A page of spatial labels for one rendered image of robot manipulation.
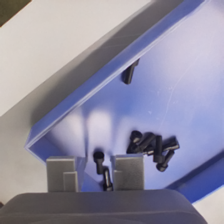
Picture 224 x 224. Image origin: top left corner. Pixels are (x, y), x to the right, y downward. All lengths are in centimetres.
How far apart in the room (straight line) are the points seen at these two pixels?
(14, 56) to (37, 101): 3
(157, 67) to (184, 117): 4
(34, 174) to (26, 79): 7
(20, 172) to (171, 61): 12
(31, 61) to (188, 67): 8
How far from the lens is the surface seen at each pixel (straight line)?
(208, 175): 20
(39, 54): 16
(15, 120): 18
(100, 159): 17
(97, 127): 17
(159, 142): 17
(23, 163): 20
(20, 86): 17
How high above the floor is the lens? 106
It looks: 62 degrees down
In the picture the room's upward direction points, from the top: 176 degrees clockwise
